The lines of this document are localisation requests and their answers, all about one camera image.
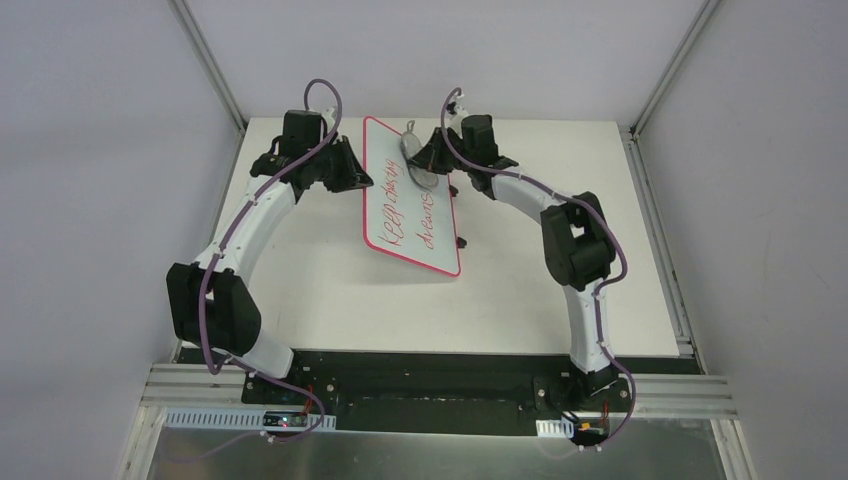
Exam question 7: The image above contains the right white cable duct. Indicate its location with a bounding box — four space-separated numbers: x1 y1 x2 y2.
535 418 575 439

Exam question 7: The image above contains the left white cable duct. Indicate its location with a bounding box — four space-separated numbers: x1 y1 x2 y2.
164 408 337 433

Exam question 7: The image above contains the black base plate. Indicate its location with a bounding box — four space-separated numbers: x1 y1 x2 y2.
173 347 702 439

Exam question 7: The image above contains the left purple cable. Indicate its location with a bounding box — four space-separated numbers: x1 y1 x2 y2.
197 78 343 445

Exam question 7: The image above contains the red-framed whiteboard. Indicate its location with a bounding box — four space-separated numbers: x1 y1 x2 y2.
362 116 461 278

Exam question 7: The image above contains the corner aluminium post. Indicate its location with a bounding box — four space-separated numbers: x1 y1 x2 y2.
628 0 724 139
168 0 248 137

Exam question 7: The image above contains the right corner aluminium post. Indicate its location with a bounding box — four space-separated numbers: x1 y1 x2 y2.
628 0 724 139

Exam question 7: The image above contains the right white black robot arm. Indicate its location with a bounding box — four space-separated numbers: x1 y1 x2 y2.
400 115 621 410

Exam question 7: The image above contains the left corner aluminium post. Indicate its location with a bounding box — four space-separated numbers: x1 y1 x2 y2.
168 0 248 137

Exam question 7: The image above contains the silver mesh sponge eraser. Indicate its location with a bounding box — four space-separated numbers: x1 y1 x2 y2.
399 119 441 192

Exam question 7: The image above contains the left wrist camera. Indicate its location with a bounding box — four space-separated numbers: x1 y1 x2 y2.
321 107 337 131

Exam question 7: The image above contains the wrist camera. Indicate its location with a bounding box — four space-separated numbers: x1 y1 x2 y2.
445 93 469 132
321 107 337 131

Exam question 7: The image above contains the white cable duct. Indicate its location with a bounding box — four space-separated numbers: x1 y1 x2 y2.
164 408 337 433
535 418 575 439

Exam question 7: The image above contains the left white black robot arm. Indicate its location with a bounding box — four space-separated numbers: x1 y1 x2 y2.
166 108 374 405

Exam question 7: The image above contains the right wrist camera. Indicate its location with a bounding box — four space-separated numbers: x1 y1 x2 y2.
445 93 469 132

